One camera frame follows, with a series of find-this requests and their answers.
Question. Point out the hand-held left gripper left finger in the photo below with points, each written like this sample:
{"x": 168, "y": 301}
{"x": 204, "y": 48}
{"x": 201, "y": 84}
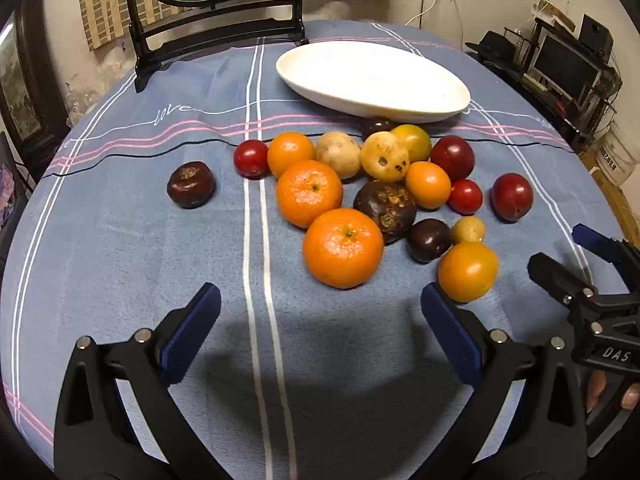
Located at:
{"x": 192, "y": 325}

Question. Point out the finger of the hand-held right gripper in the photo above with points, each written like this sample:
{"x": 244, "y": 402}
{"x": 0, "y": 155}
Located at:
{"x": 555, "y": 272}
{"x": 595, "y": 242}

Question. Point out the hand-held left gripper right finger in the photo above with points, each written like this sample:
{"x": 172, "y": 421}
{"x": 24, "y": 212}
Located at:
{"x": 450, "y": 330}

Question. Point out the yellow-orange citrus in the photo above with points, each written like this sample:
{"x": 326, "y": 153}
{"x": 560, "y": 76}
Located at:
{"x": 468, "y": 271}

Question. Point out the red plum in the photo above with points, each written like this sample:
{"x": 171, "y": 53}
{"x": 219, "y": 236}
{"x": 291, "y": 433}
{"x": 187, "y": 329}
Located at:
{"x": 452, "y": 157}
{"x": 512, "y": 197}

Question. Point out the dark purple plum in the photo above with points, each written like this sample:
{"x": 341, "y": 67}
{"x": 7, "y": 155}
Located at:
{"x": 377, "y": 126}
{"x": 428, "y": 240}

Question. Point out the small yellow fruit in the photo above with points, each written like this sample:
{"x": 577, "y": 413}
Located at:
{"x": 469, "y": 229}

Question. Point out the red cherry tomato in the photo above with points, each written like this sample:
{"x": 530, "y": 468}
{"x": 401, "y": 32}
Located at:
{"x": 251, "y": 158}
{"x": 465, "y": 196}

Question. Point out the large orange tangerine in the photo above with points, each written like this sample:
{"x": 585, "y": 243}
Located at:
{"x": 343, "y": 248}
{"x": 309, "y": 193}

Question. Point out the small dark mangosteen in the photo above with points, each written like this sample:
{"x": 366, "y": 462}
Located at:
{"x": 191, "y": 187}

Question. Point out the brown blotched passion fruit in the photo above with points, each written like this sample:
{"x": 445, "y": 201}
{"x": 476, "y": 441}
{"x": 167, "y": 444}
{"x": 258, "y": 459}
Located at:
{"x": 385, "y": 207}

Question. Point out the small smooth orange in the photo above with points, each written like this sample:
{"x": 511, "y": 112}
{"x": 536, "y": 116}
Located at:
{"x": 290, "y": 152}
{"x": 428, "y": 185}

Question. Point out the white plate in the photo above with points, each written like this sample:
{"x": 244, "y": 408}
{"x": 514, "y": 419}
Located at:
{"x": 370, "y": 80}

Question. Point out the person's right hand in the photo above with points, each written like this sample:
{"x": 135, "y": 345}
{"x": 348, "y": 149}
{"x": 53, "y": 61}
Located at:
{"x": 596, "y": 390}

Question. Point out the blue striped tablecloth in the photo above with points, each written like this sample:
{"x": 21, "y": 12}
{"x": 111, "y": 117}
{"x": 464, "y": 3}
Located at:
{"x": 150, "y": 260}

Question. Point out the white bucket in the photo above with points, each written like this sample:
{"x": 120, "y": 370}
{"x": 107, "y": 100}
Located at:
{"x": 617, "y": 152}

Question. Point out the black metal shelf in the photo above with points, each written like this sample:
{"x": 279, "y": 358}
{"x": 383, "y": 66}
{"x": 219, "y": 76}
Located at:
{"x": 575, "y": 110}

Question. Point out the computer monitor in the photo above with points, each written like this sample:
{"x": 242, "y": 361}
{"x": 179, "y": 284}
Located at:
{"x": 565, "y": 65}

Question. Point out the spotted pale yellow fruit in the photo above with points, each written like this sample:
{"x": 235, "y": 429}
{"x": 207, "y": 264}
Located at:
{"x": 384, "y": 156}

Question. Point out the greenish orange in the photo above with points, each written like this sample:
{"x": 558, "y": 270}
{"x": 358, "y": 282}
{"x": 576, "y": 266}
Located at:
{"x": 417, "y": 140}

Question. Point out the black speaker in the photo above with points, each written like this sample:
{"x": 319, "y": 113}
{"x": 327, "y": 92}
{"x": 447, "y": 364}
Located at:
{"x": 596, "y": 35}

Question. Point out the pale yellow potato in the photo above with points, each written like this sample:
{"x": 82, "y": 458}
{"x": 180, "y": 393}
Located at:
{"x": 338, "y": 154}

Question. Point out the black hat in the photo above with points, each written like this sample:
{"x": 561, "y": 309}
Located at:
{"x": 487, "y": 44}

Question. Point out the clear plastic sheet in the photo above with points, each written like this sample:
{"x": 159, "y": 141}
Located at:
{"x": 85, "y": 100}

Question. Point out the dark wooden framed painting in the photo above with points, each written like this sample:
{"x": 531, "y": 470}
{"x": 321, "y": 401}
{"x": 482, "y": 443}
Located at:
{"x": 20, "y": 85}

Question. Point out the white soft bundle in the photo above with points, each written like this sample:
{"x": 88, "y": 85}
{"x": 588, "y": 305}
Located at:
{"x": 332, "y": 10}

